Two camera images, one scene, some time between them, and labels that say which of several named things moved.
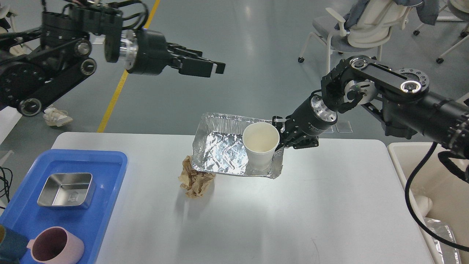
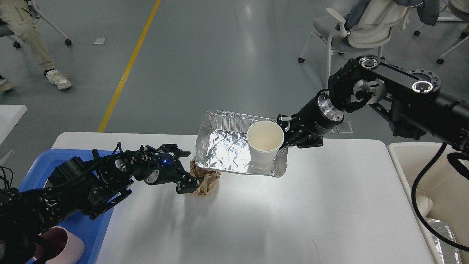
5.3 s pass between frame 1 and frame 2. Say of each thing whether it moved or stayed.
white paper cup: moved
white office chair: stayed
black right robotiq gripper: stayed
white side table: stayed
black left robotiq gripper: moved
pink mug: stayed
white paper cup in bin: stayed
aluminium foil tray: stayed
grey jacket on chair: stayed
